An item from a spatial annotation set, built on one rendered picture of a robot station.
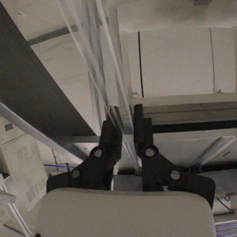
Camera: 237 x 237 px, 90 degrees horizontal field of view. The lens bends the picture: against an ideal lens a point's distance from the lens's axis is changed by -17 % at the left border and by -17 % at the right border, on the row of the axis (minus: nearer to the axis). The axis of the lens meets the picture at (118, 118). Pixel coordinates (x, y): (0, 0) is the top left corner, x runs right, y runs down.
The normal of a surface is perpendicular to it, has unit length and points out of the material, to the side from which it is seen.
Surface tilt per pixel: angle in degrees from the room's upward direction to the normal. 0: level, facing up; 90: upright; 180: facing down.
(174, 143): 45
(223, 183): 135
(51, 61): 90
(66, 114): 90
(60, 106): 90
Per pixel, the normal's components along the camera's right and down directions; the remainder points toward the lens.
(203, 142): -0.05, 0.86
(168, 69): -0.18, 0.25
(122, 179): -0.20, -0.51
